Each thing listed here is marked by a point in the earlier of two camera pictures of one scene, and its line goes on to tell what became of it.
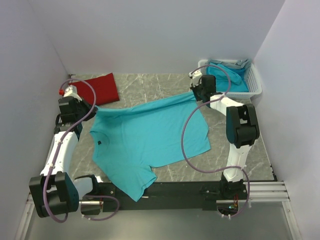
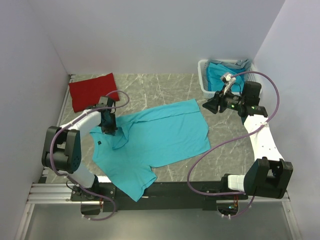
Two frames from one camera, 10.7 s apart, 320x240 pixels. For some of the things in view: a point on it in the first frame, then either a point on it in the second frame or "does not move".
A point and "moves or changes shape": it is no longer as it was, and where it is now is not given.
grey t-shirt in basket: (245, 63) does not move
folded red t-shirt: (104, 87) does not move
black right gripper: (194, 90) → (219, 100)
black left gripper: (84, 104) → (111, 130)
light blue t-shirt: (128, 138) moves or changes shape
